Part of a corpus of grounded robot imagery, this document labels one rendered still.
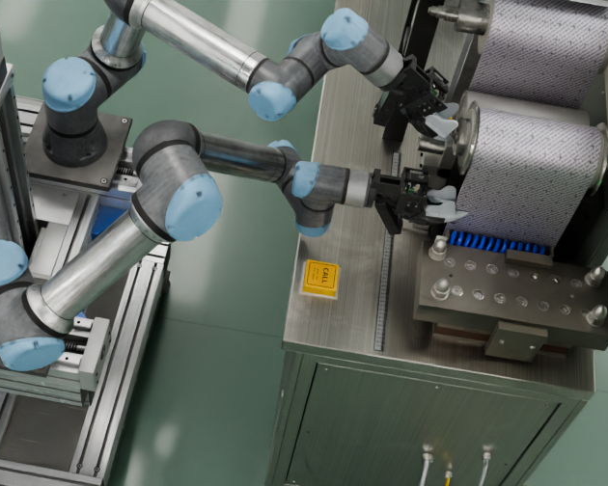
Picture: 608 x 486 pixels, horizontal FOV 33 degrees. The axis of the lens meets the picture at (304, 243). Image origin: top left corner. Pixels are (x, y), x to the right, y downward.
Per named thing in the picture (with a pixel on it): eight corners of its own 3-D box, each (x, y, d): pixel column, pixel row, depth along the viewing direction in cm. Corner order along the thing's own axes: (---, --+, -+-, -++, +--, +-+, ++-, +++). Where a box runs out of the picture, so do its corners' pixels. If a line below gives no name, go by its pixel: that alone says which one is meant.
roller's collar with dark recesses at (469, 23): (454, 15, 212) (461, -8, 207) (483, 20, 212) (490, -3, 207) (453, 37, 208) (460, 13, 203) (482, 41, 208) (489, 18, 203)
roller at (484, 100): (455, 116, 221) (468, 78, 211) (569, 136, 222) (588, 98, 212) (452, 158, 214) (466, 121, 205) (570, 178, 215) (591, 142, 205)
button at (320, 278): (306, 264, 221) (307, 258, 219) (338, 270, 221) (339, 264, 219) (302, 291, 217) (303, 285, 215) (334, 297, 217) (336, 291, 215)
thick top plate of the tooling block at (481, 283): (417, 255, 217) (423, 239, 212) (601, 286, 218) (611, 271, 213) (412, 319, 208) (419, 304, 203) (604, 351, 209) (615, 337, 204)
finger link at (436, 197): (474, 197, 205) (429, 189, 205) (467, 213, 210) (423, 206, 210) (475, 184, 207) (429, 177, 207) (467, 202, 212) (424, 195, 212)
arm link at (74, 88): (34, 118, 233) (27, 76, 222) (73, 84, 240) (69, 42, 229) (74, 143, 230) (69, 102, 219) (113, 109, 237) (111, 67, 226)
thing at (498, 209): (444, 229, 215) (465, 175, 200) (553, 248, 216) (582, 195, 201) (444, 230, 215) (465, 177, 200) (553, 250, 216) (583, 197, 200)
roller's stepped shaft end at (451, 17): (427, 10, 209) (430, -2, 207) (456, 15, 210) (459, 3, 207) (426, 20, 208) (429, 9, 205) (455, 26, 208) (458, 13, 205)
